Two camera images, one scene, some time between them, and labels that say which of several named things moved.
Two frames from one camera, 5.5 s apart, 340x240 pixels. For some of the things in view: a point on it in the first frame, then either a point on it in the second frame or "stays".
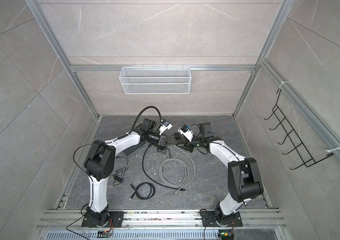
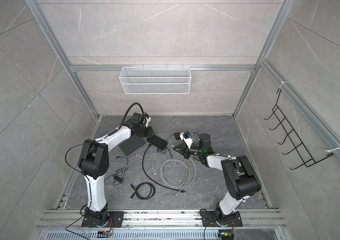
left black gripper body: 161,140 → 145,131
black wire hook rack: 307,160 stays
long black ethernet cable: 148,176 stays
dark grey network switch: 131,149 stays
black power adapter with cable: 166,149 → 177,136
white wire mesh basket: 155,80 stays
